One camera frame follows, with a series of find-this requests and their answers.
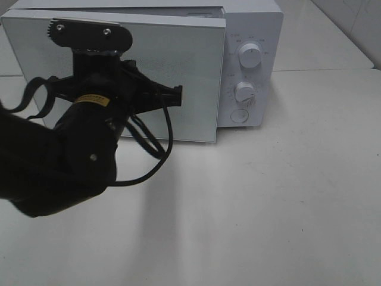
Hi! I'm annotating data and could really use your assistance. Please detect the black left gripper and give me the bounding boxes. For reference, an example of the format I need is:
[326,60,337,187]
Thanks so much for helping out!
[47,18,182,114]

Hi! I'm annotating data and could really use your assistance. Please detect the white microwave door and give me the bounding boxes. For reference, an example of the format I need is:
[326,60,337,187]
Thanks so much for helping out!
[1,9,225,142]

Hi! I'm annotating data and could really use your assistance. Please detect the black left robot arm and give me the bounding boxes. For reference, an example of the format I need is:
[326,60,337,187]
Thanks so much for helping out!
[1,18,182,217]

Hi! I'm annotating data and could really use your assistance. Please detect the white lower microwave knob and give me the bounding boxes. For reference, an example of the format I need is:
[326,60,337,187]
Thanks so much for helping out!
[234,82,255,102]

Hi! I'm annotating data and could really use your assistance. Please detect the white microwave knob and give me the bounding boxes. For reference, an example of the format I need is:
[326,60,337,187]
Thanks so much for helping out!
[238,42,262,69]
[234,82,255,102]

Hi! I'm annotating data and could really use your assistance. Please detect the white upper microwave knob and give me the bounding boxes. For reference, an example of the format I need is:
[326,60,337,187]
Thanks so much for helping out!
[238,42,262,69]

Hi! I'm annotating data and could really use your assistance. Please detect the white microwave oven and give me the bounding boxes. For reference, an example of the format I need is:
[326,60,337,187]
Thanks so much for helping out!
[10,1,283,128]

